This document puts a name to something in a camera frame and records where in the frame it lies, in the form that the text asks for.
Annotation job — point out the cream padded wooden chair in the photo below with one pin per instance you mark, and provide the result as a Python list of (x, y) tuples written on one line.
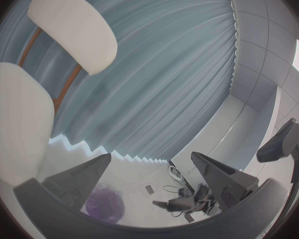
[(72, 28)]

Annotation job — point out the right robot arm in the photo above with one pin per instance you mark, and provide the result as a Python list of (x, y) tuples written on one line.
[(201, 190)]

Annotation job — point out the purple plastic bag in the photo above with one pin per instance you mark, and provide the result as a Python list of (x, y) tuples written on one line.
[(102, 203)]

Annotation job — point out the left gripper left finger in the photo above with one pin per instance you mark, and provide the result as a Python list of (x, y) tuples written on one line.
[(74, 183)]

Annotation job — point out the white trash bin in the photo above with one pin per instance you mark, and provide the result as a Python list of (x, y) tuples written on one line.
[(120, 216)]

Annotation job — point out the pale blue curtain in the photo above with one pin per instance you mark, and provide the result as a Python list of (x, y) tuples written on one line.
[(152, 71)]

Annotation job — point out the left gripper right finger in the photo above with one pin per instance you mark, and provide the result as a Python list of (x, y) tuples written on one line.
[(229, 185)]

